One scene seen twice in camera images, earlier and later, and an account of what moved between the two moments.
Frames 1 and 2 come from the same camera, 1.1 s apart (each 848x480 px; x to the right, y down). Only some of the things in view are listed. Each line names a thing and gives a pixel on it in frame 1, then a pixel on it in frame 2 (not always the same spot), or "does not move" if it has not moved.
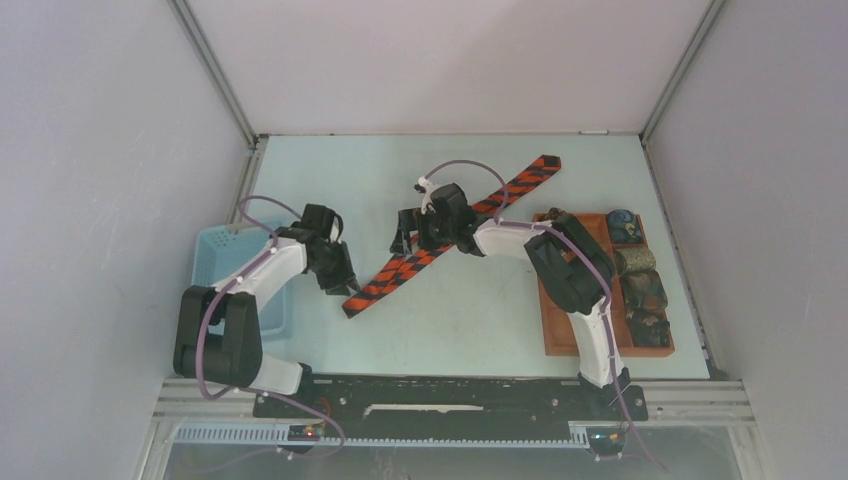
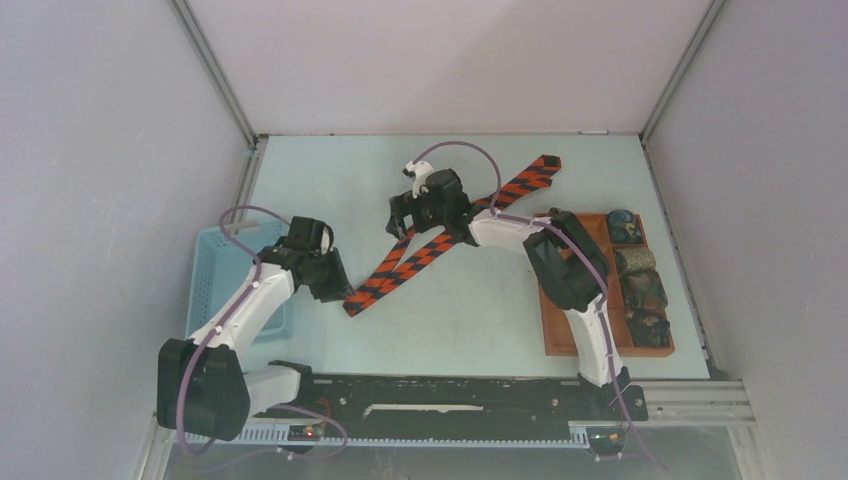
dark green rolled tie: (643, 288) does not move
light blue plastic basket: (217, 248) does not move
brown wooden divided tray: (558, 335) does not move
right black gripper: (412, 220) -> (402, 205)
